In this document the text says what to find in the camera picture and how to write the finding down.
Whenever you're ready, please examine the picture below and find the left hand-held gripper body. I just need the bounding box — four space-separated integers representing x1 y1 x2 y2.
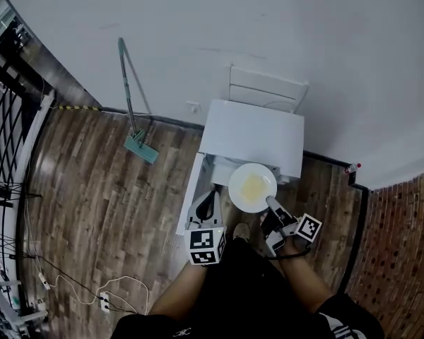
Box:
182 206 228 266

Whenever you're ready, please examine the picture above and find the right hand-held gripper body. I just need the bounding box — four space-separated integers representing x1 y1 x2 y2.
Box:
260 205 323 259

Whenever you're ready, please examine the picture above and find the white plate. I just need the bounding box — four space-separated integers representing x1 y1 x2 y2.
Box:
228 162 278 214

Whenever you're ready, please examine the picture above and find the white microwave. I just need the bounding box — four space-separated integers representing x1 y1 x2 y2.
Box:
175 98 305 237

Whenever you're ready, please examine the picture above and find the person's left forearm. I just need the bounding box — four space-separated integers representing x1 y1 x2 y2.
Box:
148 262 210 322

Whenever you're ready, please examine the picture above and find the person's right forearm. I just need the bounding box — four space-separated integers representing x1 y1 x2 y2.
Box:
278 249 336 314

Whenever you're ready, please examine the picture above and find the person's right hand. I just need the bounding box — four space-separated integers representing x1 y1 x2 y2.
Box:
280 232 311 261

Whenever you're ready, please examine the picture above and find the person's grey shoe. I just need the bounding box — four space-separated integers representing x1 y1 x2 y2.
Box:
232 222 252 243

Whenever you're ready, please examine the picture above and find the person's black clothing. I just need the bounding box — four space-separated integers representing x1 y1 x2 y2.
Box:
109 237 385 339

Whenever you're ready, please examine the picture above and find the green flat mop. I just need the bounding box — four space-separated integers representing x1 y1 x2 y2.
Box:
117 37 160 165

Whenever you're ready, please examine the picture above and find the white power strip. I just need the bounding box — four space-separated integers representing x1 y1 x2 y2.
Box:
98 290 112 314

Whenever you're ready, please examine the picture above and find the yellow black striped floor strip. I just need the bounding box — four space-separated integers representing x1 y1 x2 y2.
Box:
54 104 103 112

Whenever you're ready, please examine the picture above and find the black tripod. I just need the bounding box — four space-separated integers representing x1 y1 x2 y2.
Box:
0 183 43 210

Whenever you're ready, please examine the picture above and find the white metal rack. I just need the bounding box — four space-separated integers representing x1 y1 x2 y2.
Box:
0 273 51 339

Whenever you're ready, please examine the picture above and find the black metal railing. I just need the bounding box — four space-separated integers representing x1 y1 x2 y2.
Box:
0 52 28 187

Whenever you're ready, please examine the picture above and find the black wrist strap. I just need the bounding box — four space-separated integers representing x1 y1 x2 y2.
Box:
266 246 312 261

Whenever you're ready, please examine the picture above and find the white floor cable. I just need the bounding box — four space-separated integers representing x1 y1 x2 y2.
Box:
44 275 151 316

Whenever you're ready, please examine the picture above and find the thin black floor cable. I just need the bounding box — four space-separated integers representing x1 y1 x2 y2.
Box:
20 251 139 314

